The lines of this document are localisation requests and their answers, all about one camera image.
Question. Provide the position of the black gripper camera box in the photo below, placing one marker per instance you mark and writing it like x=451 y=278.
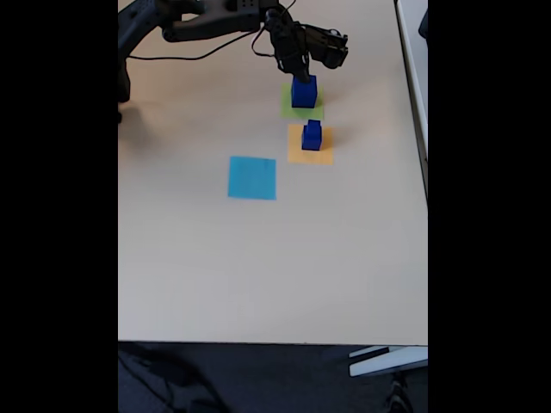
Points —
x=331 y=51

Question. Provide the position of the medium blue cube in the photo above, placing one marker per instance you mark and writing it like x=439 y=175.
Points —
x=311 y=144

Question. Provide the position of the large blue cube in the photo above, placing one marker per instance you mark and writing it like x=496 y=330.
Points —
x=301 y=96

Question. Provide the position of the green paper square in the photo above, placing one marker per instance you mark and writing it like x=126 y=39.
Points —
x=286 y=112

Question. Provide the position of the small blue cube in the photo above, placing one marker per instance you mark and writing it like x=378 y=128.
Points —
x=314 y=125

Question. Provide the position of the light blue paper square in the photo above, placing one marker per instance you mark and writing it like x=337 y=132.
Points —
x=251 y=178

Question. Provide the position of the orange paper square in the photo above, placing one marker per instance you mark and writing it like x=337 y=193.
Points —
x=297 y=157

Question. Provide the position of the dark blue object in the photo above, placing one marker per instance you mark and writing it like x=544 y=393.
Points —
x=424 y=26

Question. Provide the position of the white table foot bar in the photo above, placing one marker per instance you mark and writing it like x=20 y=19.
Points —
x=387 y=363

